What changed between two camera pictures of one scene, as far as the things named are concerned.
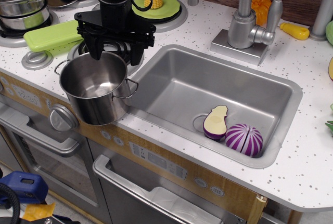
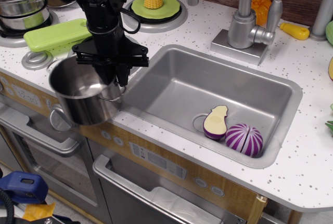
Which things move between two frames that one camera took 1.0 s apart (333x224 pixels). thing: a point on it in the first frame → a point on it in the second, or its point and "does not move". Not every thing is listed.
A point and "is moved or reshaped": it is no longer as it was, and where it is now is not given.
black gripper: x=115 y=20 → x=108 y=47
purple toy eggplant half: x=215 y=126 does not move
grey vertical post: x=324 y=14 does not move
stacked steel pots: x=24 y=9 does not move
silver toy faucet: x=243 y=40 does not move
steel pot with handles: x=89 y=85 is moved or reshaped
